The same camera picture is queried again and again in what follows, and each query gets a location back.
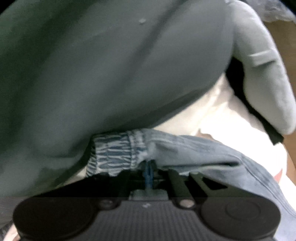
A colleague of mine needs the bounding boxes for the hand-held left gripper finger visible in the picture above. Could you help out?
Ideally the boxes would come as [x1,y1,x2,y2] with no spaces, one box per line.
[150,162,229,208]
[67,162,149,209]

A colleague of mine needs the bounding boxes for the light blue denim pants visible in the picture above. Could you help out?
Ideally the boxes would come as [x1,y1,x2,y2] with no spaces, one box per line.
[87,128,296,232]

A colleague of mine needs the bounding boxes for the dark grey pillow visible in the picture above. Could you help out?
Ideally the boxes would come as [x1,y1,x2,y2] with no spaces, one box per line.
[0,0,234,197]

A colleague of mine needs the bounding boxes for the grey neck pillow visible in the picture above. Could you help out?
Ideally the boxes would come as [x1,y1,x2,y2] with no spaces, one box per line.
[228,0,296,136]

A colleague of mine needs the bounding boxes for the clear plastic bag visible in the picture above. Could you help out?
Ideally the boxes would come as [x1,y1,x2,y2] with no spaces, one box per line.
[246,0,296,24]

